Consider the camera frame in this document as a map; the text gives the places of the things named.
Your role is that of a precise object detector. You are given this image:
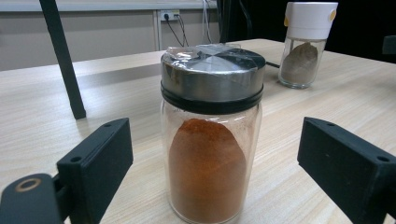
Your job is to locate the white wall socket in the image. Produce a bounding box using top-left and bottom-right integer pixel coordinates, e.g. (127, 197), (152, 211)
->
(160, 9), (181, 22)

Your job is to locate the black power cable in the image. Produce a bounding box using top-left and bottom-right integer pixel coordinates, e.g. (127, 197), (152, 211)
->
(163, 13), (190, 48)

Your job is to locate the white-lidded jar of brown powder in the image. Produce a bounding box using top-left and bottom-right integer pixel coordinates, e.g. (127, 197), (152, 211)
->
(277, 1), (339, 90)

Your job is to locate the glass jar of red powder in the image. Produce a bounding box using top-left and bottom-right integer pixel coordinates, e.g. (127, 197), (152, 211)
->
(160, 43), (266, 224)

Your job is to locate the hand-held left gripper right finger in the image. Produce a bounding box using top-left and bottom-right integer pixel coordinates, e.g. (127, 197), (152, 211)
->
(297, 117), (396, 224)

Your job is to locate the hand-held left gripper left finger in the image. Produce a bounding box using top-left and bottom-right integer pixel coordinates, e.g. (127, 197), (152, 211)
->
(56, 117), (134, 224)

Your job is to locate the white cable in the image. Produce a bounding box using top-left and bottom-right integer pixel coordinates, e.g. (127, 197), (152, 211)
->
(201, 0), (217, 45)

